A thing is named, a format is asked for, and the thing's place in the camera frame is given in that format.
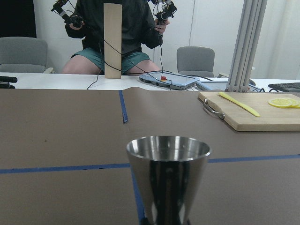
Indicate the steel jigger measuring cup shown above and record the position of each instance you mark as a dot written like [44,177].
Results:
[167,171]

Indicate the teach pendant with red button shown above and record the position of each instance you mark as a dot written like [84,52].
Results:
[169,80]

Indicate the blue tape line crosswise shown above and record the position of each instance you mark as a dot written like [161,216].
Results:
[127,165]

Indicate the grey office chair right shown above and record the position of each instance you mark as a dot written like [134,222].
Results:
[195,60]

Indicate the grey office chair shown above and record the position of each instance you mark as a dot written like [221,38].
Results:
[195,60]
[24,55]

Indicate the yellow plastic knife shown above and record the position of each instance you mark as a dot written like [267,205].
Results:
[240,104]

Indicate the blue tape line lengthwise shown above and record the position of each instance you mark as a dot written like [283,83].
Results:
[138,199]

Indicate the upright wooden plank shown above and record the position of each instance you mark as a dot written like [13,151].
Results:
[112,39]

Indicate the wooden cutting board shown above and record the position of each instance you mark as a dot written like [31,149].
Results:
[271,118]

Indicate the lemon slice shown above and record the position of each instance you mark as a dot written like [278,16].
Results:
[280,102]
[294,103]

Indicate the black keyboard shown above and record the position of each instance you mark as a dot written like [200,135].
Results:
[286,87]

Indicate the grey office chair left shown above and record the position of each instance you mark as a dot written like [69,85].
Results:
[24,55]

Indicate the aluminium frame post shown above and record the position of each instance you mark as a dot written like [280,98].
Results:
[246,44]

